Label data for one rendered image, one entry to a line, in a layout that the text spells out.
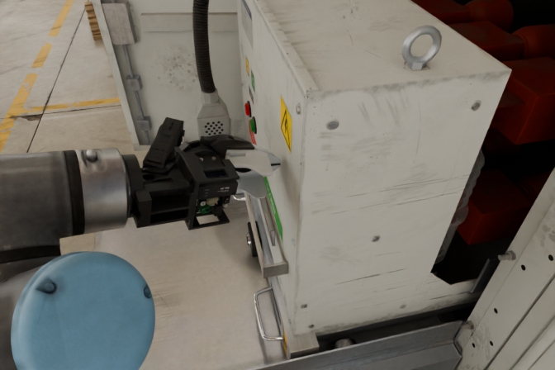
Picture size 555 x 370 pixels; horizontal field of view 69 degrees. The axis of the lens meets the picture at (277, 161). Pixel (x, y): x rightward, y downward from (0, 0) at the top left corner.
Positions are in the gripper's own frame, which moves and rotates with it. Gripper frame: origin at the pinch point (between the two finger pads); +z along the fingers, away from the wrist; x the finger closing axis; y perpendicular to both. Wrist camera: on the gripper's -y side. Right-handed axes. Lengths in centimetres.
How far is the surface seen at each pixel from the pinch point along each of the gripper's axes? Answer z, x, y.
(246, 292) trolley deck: 6.6, -37.2, -5.1
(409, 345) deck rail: 26.1, -29.6, 19.6
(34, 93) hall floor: -23, -133, -291
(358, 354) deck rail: 16.5, -30.9, 17.0
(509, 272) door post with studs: 29.1, -6.4, 24.2
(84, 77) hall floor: 14, -123, -301
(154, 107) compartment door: 2, -25, -64
